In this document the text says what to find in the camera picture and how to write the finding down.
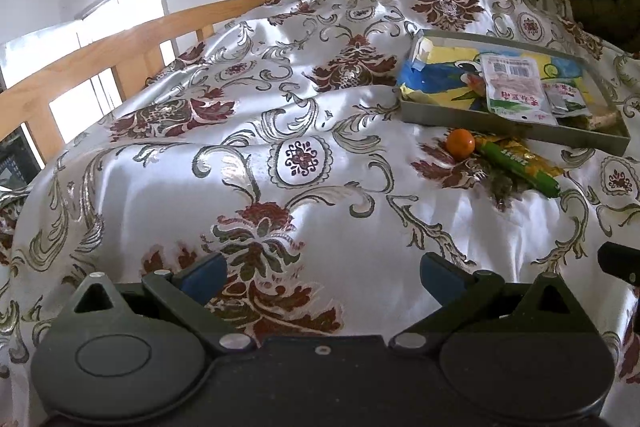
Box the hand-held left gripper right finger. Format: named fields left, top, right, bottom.
left=389, top=252, right=576, bottom=353

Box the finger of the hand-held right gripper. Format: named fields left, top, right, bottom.
left=598, top=243, right=640, bottom=285

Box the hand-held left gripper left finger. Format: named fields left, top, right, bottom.
left=72, top=253, right=257, bottom=355

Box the grey metal tray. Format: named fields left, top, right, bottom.
left=398, top=28, right=632, bottom=156

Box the white green red-label snack packet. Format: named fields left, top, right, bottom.
left=542, top=81, right=591, bottom=118

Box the white green barcode snack packet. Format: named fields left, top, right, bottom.
left=481, top=53, right=559, bottom=126

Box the green tube snack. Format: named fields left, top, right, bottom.
left=477, top=141, right=562, bottom=198

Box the small orange mandarin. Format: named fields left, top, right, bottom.
left=445, top=128, right=476, bottom=158

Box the tan snack bar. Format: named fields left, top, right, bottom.
left=586, top=109, right=622, bottom=132

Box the floral satin blanket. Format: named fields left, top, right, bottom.
left=0, top=0, right=640, bottom=427

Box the colourful drawing paper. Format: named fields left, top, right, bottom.
left=400, top=34, right=599, bottom=114

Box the dark crate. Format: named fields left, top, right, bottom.
left=0, top=126, right=43, bottom=190

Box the window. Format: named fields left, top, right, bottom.
left=0, top=0, right=177, bottom=158

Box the wooden bed rail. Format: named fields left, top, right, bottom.
left=0, top=0, right=297, bottom=164

